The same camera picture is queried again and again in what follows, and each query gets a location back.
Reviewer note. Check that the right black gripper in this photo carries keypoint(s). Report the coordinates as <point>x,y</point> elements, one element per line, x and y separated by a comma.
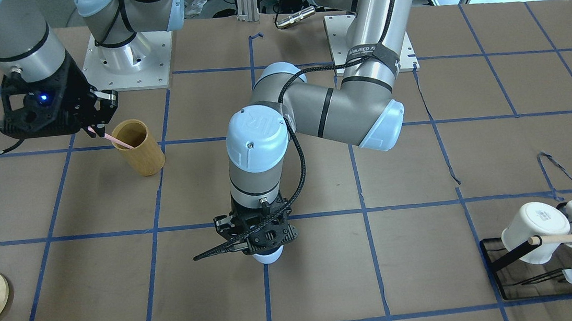
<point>79,98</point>

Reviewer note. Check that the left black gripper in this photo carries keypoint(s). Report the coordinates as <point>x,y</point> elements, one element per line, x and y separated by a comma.
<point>224,225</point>

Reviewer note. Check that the pink chopstick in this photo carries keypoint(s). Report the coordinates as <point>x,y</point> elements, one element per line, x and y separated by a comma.
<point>110,138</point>

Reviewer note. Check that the light blue cup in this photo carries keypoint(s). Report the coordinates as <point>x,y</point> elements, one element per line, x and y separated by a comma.
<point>270,258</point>

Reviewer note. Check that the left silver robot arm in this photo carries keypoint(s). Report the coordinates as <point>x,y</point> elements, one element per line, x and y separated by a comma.
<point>267,169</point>

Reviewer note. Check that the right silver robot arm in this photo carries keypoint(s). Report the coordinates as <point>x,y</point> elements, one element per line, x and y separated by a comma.
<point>29,47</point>

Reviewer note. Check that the bamboo cylinder holder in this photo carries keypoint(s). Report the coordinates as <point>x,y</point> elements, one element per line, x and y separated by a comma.
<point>145,156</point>

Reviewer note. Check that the silver cylindrical connector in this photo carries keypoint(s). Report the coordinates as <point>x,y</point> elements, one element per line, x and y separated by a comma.
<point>295,18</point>

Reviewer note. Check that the black mug rack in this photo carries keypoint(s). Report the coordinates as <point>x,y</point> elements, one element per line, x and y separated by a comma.
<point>530,271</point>

